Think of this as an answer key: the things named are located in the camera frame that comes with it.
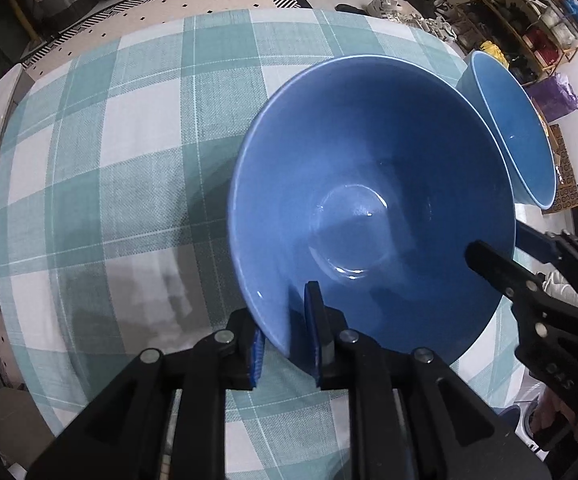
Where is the patterned floor rug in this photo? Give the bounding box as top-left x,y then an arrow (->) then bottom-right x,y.
21,0 -> 315,68

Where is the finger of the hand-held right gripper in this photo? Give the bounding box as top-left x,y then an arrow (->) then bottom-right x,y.
464,240 -> 578,334
516,222 -> 578,311

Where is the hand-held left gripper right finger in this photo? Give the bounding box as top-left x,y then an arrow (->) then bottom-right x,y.
303,281 -> 552,480

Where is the yellow plastic bag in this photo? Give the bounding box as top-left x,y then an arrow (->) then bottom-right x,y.
479,40 -> 510,68

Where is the wooden shoe rack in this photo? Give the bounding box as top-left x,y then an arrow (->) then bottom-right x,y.
469,0 -> 578,86

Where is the blue bowl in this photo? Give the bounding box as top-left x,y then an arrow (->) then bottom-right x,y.
227,55 -> 517,376
455,50 -> 557,211

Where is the brown patterned cardboard box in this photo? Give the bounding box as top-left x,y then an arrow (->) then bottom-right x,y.
542,125 -> 578,216

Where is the purple plastic bag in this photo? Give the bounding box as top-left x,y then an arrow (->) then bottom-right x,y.
526,72 -> 578,123

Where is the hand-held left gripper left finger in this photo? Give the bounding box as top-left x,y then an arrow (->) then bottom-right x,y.
26,307 -> 267,480

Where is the white sneaker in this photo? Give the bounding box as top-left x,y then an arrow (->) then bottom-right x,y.
539,270 -> 578,308

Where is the teal checkered tablecloth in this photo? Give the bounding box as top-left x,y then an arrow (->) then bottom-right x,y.
0,7 -> 540,480

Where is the person's right hand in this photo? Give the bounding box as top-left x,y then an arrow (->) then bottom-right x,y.
532,389 -> 564,435

